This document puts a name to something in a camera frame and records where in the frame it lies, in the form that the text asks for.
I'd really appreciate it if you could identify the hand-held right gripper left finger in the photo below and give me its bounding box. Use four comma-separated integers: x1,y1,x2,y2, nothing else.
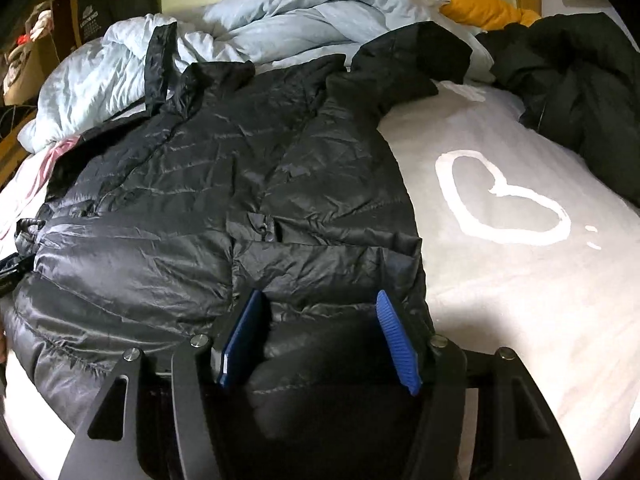
57,289,271,480

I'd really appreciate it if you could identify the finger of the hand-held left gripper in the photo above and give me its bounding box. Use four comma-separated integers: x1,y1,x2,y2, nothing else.
0,255,23,296

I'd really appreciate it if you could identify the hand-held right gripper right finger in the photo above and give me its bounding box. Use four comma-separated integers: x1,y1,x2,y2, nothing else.
375,289,583,480

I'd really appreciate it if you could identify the black puffer jacket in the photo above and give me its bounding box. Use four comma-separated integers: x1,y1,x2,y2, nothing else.
10,22,473,480

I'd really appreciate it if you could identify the pink cloth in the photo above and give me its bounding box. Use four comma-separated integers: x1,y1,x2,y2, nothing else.
0,135,81,241

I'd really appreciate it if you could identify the grey printed bed sheet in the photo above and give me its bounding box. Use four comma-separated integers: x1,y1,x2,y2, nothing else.
0,77,640,480

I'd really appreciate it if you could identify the black bag with white print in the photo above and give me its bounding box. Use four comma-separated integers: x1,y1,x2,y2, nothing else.
77,0,161,43

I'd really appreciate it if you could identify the black crumpled garment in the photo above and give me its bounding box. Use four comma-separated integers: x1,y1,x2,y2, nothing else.
475,12,640,161

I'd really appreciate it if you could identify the light blue duvet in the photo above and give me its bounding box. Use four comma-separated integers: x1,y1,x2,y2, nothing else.
17,0,496,153

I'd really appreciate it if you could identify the yellow garment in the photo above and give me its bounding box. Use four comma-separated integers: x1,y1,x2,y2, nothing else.
440,0,543,33

